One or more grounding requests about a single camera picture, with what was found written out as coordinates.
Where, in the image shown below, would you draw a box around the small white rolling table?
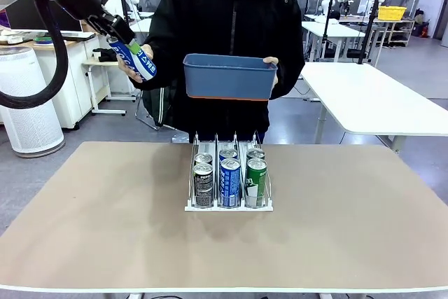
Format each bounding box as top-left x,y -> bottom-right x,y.
83,59 -> 127,117

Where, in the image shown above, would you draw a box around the black tripod stand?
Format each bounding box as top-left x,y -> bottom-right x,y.
356,0 -> 386,66

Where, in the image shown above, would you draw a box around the white side table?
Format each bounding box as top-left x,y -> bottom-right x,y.
300,62 -> 448,153

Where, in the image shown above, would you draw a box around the white background table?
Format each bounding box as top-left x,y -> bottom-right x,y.
301,20 -> 367,64

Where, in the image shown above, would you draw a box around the black keyboard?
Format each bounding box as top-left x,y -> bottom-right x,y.
62,32 -> 96,41

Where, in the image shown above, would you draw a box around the person's right hand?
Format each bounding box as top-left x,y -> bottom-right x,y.
116,43 -> 155,83

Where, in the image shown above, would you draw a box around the black-sleeved left forearm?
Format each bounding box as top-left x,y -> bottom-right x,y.
268,57 -> 306,101

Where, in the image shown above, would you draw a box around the blue plastic bin orange handles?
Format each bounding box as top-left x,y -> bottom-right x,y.
182,53 -> 279,102

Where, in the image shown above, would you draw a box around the wooden shelf unit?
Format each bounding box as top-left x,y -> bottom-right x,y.
376,18 -> 416,48

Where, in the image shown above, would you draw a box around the dark green puffer jacket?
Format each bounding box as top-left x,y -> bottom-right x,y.
141,87 -> 176,131

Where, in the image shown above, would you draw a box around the black Pepsi can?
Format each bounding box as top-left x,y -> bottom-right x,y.
193,162 -> 214,208
194,153 -> 214,167

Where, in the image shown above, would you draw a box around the black computer monitor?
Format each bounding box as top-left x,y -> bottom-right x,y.
5,0 -> 84,32

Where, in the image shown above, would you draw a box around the black cloth bundle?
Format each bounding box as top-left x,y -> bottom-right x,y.
93,48 -> 118,64

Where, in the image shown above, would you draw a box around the person in black jacket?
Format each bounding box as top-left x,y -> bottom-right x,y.
131,0 -> 306,146

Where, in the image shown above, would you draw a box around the wire can rack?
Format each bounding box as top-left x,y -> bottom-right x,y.
184,130 -> 274,213

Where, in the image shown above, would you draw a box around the black-sleeved right forearm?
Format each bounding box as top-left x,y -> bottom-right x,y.
131,43 -> 186,92

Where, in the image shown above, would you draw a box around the white air purifier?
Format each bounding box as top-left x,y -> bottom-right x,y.
0,46 -> 66,158

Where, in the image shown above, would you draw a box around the black left arm cable sleeve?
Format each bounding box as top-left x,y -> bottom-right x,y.
0,0 -> 70,108

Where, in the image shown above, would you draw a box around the white cabinet desk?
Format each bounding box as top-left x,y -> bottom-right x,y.
52,38 -> 106,129

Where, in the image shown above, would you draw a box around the yellow plastic basket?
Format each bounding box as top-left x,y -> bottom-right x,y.
377,6 -> 407,22

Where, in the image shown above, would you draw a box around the blue Pocari Sweat can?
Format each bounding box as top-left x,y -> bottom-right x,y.
219,158 -> 242,208
219,148 -> 239,162
107,35 -> 159,82

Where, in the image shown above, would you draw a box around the person's left hand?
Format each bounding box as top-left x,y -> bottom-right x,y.
262,55 -> 280,88

